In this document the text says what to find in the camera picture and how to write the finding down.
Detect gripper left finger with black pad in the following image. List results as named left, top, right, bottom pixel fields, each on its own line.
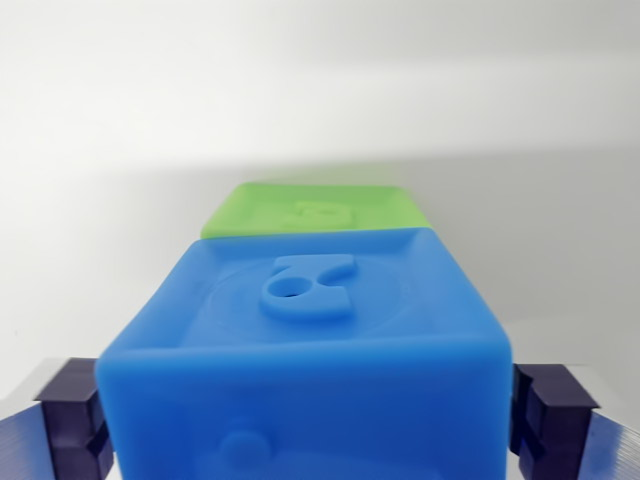
left=0, top=356, right=115, bottom=480

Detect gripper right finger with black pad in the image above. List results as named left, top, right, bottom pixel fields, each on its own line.
left=505, top=361, right=640, bottom=480

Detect blue soft cube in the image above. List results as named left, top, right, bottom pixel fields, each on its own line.
left=94, top=225, right=516, bottom=480

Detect green soft cube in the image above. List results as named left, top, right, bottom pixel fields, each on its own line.
left=199, top=182, right=430, bottom=240

